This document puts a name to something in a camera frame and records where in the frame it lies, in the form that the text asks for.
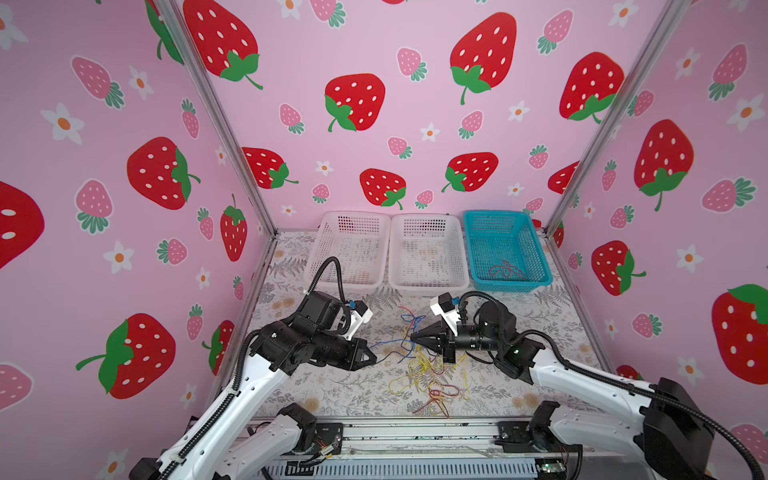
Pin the aluminium frame post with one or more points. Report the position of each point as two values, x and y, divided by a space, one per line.
661 33
215 44

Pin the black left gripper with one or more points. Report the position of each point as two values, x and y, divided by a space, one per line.
355 360

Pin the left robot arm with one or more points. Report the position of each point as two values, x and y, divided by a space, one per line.
320 332

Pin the white plastic basket middle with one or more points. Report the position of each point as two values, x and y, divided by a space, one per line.
427 255

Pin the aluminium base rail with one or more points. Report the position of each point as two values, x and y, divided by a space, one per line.
426 448

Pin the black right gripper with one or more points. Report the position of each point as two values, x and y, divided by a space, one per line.
435 344

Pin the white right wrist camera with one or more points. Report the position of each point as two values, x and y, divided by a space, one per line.
446 307

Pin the white plastic basket left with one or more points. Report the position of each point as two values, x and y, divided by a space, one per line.
359 240

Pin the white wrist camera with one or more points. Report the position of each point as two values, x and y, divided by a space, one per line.
446 307
360 314

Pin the aluminium frame post right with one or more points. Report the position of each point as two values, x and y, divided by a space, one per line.
661 33

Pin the aluminium frame post left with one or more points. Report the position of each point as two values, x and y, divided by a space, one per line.
215 44

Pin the teal plastic basket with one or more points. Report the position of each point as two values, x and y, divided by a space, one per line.
505 253

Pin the white plastic basket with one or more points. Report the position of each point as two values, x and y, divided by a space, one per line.
359 240
427 255

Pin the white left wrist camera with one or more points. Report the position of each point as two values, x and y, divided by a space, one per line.
360 314

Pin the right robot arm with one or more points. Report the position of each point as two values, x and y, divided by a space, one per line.
657 423

